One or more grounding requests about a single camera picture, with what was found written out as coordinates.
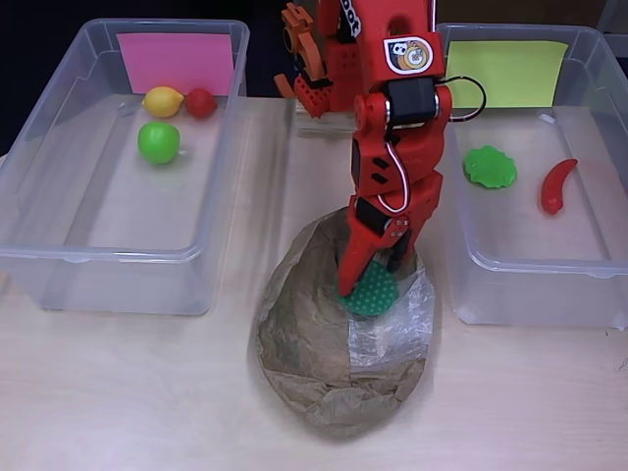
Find dark green bumpy toy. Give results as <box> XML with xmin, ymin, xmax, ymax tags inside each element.
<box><xmin>338</xmin><ymin>258</ymin><xmax>398</xmax><ymax>317</ymax></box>

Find clear plastic bin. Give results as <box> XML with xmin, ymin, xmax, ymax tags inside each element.
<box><xmin>0</xmin><ymin>18</ymin><xmax>251</xmax><ymax>318</ymax></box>
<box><xmin>425</xmin><ymin>22</ymin><xmax>628</xmax><ymax>329</ymax></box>

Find yellow paper note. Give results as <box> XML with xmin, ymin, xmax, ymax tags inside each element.
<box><xmin>444</xmin><ymin>40</ymin><xmax>570</xmax><ymax>109</ymax></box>

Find pink paper note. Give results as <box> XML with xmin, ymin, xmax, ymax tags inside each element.
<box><xmin>116</xmin><ymin>32</ymin><xmax>236</xmax><ymax>97</ymax></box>

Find yellow toy lemon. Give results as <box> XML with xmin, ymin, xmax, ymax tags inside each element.
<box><xmin>141</xmin><ymin>86</ymin><xmax>186</xmax><ymax>119</ymax></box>

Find red toy strawberry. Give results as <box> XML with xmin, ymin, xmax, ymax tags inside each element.
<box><xmin>184</xmin><ymin>87</ymin><xmax>218</xmax><ymax>120</ymax></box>

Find light green toy lettuce leaf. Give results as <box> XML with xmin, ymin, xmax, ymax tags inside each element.
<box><xmin>463</xmin><ymin>145</ymin><xmax>518</xmax><ymax>190</ymax></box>

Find green toy apple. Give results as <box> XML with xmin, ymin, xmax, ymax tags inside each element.
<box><xmin>136</xmin><ymin>121</ymin><xmax>181</xmax><ymax>166</ymax></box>

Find red toy chili pepper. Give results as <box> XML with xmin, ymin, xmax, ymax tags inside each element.
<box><xmin>540</xmin><ymin>158</ymin><xmax>579</xmax><ymax>216</ymax></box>

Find orange table clamp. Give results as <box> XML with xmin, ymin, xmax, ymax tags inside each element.
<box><xmin>273</xmin><ymin>2</ymin><xmax>328</xmax><ymax>99</ymax></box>

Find wooden base block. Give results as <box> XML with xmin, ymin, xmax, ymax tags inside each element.
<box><xmin>295</xmin><ymin>97</ymin><xmax>357</xmax><ymax>143</ymax></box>

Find crumpled brown paper bag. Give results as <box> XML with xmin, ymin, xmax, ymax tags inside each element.
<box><xmin>252</xmin><ymin>205</ymin><xmax>437</xmax><ymax>442</ymax></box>

